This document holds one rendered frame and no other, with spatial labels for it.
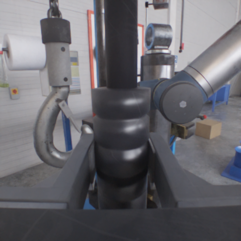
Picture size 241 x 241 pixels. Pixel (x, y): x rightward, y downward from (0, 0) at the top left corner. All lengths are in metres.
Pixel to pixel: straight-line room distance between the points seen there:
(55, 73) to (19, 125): 2.53
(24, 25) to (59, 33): 2.57
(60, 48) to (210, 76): 0.34
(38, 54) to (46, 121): 1.26
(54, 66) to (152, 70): 0.84
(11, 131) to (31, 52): 1.51
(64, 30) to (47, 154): 0.17
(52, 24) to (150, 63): 0.85
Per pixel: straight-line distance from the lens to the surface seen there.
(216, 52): 0.48
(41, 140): 0.26
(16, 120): 2.73
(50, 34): 0.24
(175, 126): 1.32
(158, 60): 1.04
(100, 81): 1.24
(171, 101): 0.42
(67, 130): 1.76
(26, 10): 2.87
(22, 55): 1.46
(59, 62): 0.24
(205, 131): 4.01
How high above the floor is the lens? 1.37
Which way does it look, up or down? 16 degrees down
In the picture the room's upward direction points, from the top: 1 degrees counter-clockwise
